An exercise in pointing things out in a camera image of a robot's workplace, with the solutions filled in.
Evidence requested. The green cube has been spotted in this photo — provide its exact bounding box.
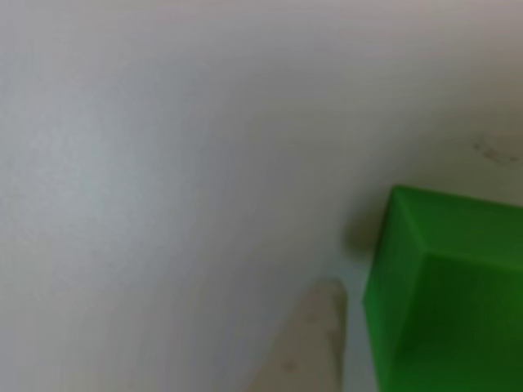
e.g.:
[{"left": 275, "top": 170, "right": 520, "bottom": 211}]
[{"left": 361, "top": 184, "right": 523, "bottom": 392}]

